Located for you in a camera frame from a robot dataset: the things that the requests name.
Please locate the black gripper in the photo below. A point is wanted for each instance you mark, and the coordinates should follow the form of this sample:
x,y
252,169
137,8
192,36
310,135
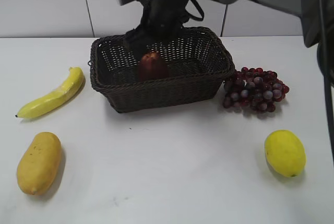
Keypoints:
x,y
164,17

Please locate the red apple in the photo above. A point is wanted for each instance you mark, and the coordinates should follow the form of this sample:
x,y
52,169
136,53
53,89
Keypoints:
x,y
152,66

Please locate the black wicker basket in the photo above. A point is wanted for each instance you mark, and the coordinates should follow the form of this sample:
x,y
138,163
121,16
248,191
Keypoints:
x,y
197,63

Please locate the yellow banana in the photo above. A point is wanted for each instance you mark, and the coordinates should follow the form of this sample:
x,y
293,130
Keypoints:
x,y
54,99

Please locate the purple grape bunch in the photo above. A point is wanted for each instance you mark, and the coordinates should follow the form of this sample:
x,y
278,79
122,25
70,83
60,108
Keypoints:
x,y
254,88

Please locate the yellow lemon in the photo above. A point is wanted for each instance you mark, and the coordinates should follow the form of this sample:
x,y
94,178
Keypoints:
x,y
285,153

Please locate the yellow mango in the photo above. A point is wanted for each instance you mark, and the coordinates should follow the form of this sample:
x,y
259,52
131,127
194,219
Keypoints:
x,y
39,165

